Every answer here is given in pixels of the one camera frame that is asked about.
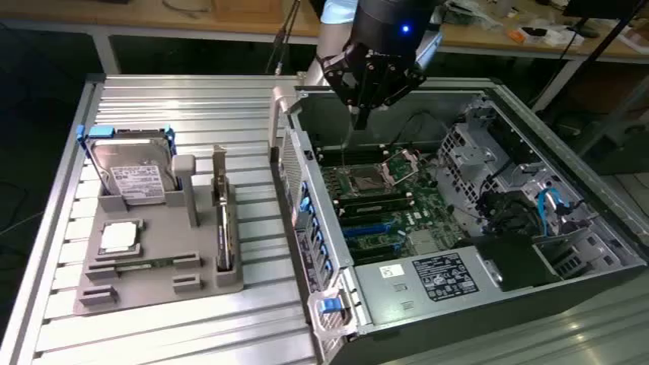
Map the silver chipset heatsink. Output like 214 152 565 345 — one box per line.
407 230 441 256

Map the black cable with metal plug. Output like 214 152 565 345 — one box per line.
263 0 301 76

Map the wooden workbench with box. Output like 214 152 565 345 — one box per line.
0 0 325 75

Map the open black PC case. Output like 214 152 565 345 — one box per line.
267 78 649 365

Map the black slanted pole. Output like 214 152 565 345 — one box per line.
526 0 649 110

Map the black RAM slot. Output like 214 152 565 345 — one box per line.
318 155 387 166
317 148 386 158

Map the black plastic shroud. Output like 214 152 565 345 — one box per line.
453 235 563 293

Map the metal socket cover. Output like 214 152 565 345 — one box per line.
379 149 422 183

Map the CPU socket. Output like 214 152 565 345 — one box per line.
343 165 387 195

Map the green motherboard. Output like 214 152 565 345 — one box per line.
318 148 467 267

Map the blue disk wire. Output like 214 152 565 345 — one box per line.
535 186 562 239

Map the cluttered wooden workbench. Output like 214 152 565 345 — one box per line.
434 0 649 111

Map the grey parts rack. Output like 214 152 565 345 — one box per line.
73 144 245 316

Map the silver CPU chip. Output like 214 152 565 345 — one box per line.
98 223 141 255

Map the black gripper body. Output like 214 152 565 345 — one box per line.
343 0 431 71

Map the metal drive cage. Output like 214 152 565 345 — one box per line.
438 94 513 198

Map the graphics card with metal bracket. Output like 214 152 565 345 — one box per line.
210 143 239 273

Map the black expansion slot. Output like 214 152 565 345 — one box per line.
349 243 399 265

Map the grey power supply unit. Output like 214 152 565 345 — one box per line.
351 246 507 328

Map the green RAM stick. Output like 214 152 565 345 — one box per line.
114 258 175 271

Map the blue expansion slot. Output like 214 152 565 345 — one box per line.
342 223 391 237

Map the black monitor stand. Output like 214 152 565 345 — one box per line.
562 0 602 38

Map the hard disk in blue caddy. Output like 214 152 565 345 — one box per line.
74 124 183 206

